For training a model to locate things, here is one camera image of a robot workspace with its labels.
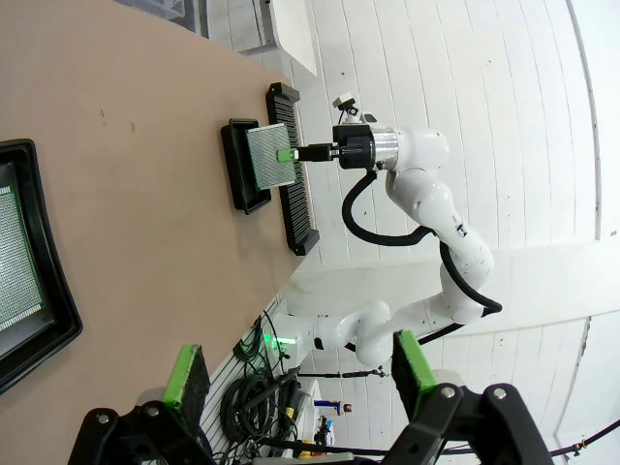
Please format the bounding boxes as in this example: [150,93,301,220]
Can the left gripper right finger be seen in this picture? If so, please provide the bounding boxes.
[382,330,553,465]

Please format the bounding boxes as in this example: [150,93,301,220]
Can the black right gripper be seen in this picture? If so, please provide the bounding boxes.
[275,134,377,171]

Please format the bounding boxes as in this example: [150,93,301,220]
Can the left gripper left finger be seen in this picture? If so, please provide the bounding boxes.
[67,343,214,465]

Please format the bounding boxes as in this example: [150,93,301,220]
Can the green perforated circuit board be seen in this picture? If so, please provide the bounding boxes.
[0,162,48,335]
[245,123,299,192]

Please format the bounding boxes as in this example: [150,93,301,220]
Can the black ESD tray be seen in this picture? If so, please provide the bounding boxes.
[0,139,84,396]
[220,118,272,216]

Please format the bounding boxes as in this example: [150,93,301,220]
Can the black slotted board rack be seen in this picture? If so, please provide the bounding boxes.
[265,81,321,257]

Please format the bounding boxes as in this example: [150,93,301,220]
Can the thin black stand pole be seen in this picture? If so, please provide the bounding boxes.
[295,367,391,382]

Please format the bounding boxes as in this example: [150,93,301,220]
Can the white table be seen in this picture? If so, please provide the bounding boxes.
[268,0,321,78]

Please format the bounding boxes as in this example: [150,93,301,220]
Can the black coiled cables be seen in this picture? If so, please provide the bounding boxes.
[220,375,277,450]

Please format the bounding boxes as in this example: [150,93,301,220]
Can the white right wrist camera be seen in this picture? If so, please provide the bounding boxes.
[331,94,380,128]

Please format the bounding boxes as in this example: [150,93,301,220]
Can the green cable bundle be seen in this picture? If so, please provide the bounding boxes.
[235,314,275,362]

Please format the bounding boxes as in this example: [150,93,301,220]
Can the black corrugated cable conduit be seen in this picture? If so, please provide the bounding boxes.
[341,169,503,345]

